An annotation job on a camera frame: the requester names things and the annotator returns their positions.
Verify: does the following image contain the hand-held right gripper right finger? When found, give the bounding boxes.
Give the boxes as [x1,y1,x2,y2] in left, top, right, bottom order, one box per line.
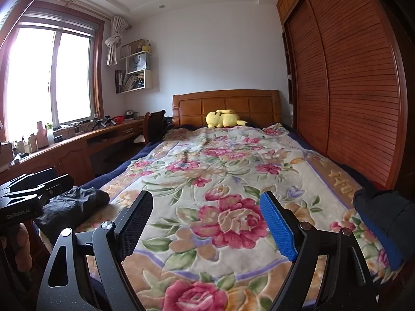
[259,191,375,311]

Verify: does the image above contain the floral blanket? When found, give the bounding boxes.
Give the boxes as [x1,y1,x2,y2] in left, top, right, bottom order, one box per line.
[39,123,406,311]

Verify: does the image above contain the wooden desk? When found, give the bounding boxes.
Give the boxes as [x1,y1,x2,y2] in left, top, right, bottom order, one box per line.
[0,117,145,188]

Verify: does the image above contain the wooden framed window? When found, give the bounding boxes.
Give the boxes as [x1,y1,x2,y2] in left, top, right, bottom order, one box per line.
[0,8,105,143]

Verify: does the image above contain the wooden chair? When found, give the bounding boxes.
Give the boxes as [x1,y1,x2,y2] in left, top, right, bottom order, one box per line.
[143,110,167,143]

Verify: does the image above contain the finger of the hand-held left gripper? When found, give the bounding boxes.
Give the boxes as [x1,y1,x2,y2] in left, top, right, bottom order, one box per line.
[0,167,56,193]
[6,174,73,205]

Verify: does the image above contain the tied beige curtain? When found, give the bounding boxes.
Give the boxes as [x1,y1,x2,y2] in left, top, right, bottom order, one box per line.
[104,16,130,67]

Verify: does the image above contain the wooden louvred wardrobe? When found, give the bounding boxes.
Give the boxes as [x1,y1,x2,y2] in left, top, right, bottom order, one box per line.
[276,0,407,190]

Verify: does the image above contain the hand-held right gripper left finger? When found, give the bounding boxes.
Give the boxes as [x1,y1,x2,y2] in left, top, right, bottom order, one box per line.
[36,190,154,311]

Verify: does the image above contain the white paper bag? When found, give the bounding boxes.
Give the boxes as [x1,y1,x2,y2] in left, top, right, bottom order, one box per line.
[126,53,148,73]

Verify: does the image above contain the yellow plush toy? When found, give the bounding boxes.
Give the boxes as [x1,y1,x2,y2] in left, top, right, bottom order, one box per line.
[206,109,247,128]

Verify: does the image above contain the wooden bed headboard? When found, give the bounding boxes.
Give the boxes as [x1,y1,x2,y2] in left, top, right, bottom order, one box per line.
[172,90,281,128]

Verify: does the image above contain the black quilted jacket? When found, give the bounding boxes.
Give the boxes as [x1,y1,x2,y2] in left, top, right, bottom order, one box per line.
[34,186,110,240]

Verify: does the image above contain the dark blue folded garment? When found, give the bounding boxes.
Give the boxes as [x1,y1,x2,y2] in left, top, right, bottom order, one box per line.
[353,188,415,271]

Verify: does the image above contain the white wall shelf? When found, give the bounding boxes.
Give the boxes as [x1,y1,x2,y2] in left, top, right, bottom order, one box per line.
[115,39,153,94]

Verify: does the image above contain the person's left hand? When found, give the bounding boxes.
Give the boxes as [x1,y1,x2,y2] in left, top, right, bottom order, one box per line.
[0,223,33,268]

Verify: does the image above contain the tan bottle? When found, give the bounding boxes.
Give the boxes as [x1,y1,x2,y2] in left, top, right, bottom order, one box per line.
[36,121,49,150]

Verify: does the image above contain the black camera equipment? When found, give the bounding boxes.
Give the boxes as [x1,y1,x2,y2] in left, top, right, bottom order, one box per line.
[92,116,115,128]

